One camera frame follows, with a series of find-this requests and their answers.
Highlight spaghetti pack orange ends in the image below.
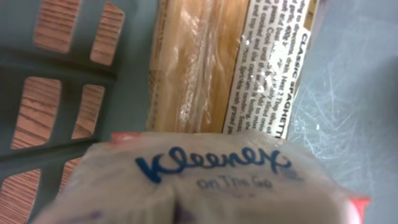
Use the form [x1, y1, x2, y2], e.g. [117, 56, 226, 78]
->
[146, 0, 319, 139]

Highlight orange Kleenex tissue pack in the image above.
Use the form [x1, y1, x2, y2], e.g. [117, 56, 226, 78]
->
[35, 130, 370, 224]

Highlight grey plastic shopping basket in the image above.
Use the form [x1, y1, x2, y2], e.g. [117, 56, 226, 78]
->
[1, 1, 397, 223]

